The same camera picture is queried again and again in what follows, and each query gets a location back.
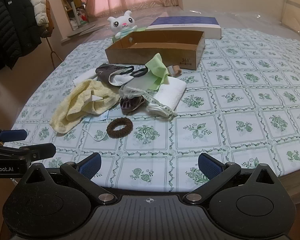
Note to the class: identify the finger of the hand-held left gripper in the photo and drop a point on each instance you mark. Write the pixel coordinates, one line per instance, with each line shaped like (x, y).
(12, 135)
(27, 151)

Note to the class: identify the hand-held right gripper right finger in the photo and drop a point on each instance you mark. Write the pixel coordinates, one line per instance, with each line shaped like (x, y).
(210, 166)

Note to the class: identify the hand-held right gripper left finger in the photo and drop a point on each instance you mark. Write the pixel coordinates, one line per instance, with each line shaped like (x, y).
(90, 166)

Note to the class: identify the blue face mask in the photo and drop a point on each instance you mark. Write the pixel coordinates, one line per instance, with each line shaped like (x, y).
(97, 118)

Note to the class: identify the yellow towel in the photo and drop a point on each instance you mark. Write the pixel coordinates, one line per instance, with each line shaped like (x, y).
(72, 105)

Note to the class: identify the purple knitted sock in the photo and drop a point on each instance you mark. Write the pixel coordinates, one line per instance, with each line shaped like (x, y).
(130, 105)

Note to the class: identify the white paper towel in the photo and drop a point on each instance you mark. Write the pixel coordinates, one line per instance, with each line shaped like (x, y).
(172, 90)

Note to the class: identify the dark grey cap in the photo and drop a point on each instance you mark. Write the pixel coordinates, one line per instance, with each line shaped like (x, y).
(105, 71)

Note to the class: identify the light green cloth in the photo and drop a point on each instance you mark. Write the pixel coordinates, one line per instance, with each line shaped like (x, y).
(156, 66)

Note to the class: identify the brown cardboard box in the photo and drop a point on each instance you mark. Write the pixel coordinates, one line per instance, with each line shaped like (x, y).
(140, 57)

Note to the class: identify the white soft tape measure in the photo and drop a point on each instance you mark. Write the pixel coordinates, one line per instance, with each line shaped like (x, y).
(152, 100)

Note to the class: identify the brown scrunchie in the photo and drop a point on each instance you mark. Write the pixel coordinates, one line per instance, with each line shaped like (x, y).
(111, 132)

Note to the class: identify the white cloth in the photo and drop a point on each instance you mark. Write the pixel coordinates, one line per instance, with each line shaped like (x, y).
(86, 76)

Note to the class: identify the gold clothes rack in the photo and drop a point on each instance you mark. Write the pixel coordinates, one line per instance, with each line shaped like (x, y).
(50, 45)

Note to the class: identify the black elastic headband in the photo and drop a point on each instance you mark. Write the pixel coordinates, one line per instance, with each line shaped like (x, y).
(140, 73)

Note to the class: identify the black puffer jacket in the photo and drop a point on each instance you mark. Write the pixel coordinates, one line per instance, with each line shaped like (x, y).
(7, 25)

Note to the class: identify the brown jacket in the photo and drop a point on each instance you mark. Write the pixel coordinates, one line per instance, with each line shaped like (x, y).
(50, 17)

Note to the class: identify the small green box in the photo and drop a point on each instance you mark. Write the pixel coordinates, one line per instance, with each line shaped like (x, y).
(115, 39)

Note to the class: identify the white puffer jacket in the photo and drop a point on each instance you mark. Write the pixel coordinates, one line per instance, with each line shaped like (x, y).
(36, 2)

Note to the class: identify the standing fan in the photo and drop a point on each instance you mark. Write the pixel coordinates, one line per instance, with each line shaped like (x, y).
(74, 7)

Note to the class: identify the white plush rabbit toy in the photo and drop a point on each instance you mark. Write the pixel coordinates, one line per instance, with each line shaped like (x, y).
(121, 22)

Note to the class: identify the blue and white flat box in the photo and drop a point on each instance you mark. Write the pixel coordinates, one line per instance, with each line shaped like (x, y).
(185, 21)

